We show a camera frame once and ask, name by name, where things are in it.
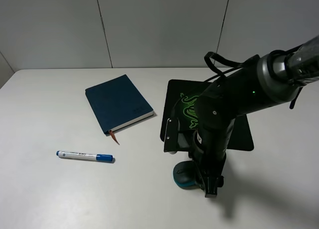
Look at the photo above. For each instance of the blue and white marker pen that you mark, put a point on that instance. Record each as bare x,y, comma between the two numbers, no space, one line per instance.
85,156

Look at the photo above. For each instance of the blue hardcover notebook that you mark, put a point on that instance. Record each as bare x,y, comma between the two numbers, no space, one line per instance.
117,104

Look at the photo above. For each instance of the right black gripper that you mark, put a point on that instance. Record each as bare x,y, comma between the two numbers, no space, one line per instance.
209,151

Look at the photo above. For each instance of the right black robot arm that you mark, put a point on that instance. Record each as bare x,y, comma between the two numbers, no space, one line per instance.
274,79

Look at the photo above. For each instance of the black green Razer mouse pad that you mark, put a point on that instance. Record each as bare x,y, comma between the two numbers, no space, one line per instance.
181,96

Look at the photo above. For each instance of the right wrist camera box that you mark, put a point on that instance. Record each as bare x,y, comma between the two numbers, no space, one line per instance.
176,139

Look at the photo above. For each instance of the black teal wireless mouse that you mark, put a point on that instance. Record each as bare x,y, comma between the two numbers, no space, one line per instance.
185,176

